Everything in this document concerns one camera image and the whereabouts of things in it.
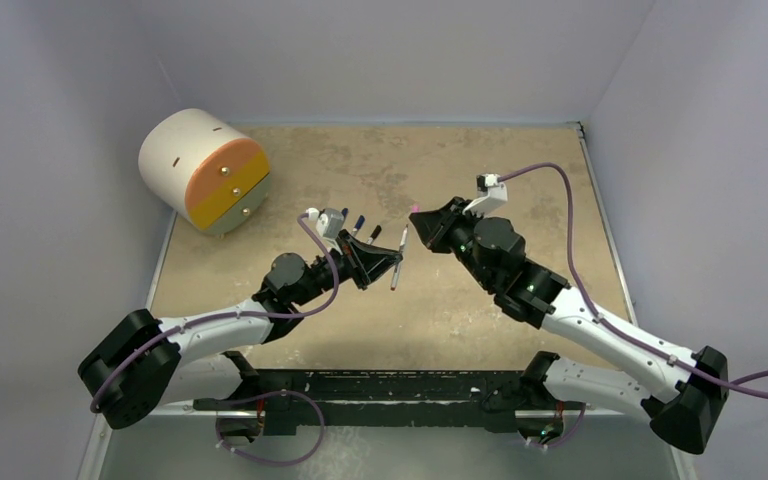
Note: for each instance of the round white drawer cabinet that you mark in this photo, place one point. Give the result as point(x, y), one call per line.
point(210, 173)

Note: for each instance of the aluminium table edge rail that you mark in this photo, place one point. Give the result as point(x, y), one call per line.
point(581, 134)

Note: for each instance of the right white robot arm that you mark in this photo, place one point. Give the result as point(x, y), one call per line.
point(676, 390)

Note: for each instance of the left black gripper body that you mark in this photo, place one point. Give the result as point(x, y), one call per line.
point(353, 262)

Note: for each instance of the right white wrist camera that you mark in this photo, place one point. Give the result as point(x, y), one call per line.
point(491, 194)

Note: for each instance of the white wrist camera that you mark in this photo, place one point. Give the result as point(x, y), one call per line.
point(328, 223)
point(491, 194)

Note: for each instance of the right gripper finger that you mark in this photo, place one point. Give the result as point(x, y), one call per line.
point(434, 217)
point(428, 230)

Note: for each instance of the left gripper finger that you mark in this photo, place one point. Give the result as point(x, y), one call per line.
point(364, 248)
point(374, 267)

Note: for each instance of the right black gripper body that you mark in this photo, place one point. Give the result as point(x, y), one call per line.
point(455, 221)

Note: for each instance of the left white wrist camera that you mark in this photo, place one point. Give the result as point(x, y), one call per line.
point(328, 223)

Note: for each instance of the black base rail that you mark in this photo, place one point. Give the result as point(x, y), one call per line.
point(282, 400)

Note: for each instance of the black pen cap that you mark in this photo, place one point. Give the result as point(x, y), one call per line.
point(375, 231)

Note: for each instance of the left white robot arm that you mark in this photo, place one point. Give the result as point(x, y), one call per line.
point(141, 363)

